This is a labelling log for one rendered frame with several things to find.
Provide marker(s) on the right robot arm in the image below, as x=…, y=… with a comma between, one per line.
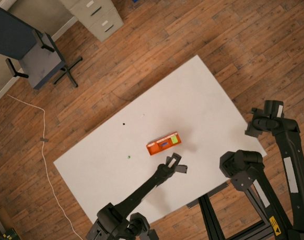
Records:
x=286, y=132

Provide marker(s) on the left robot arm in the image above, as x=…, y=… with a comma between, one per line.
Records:
x=112, y=224

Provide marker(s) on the orange three-compartment bin rack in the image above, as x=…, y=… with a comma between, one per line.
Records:
x=156, y=146

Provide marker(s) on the lime green sticky note pad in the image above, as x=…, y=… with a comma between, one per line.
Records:
x=174, y=139

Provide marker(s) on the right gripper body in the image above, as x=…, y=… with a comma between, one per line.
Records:
x=254, y=124

